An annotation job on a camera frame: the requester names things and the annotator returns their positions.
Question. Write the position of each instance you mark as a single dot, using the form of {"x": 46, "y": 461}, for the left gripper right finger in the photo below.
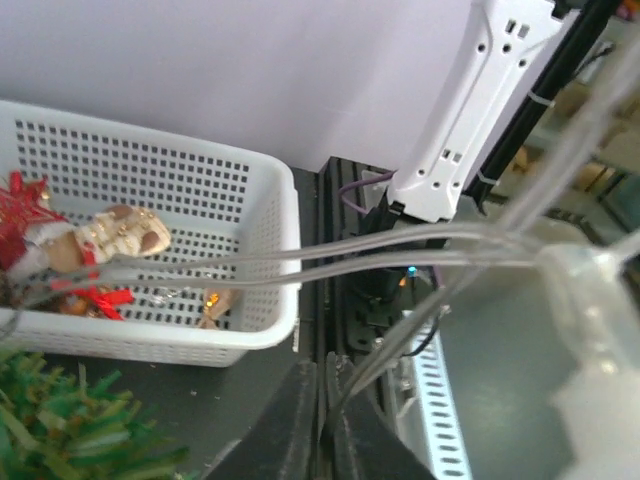
{"x": 357, "y": 442}

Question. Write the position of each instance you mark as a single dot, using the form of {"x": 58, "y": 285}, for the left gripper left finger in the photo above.
{"x": 279, "y": 445}

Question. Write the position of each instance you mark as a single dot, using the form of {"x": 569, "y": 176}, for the small green christmas tree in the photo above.
{"x": 57, "y": 425}

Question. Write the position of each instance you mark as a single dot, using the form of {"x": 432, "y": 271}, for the white plastic basket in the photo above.
{"x": 228, "y": 211}

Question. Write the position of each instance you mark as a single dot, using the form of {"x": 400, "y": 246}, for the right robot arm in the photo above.
{"x": 502, "y": 39}

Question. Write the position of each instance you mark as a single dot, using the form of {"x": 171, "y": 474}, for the burlap bow ornament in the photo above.
{"x": 216, "y": 303}

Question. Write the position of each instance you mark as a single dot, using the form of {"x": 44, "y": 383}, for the red ribbon bow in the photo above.
{"x": 94, "y": 302}

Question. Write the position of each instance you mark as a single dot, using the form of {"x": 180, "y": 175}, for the snowman doll ornament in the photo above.
{"x": 135, "y": 232}

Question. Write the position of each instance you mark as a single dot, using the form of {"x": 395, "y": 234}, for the red star ornament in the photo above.
{"x": 23, "y": 205}

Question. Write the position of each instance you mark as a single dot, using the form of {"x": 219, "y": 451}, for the white slotted cable duct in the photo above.
{"x": 426, "y": 416}

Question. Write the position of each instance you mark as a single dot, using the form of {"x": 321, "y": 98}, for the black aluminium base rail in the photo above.
{"x": 348, "y": 315}

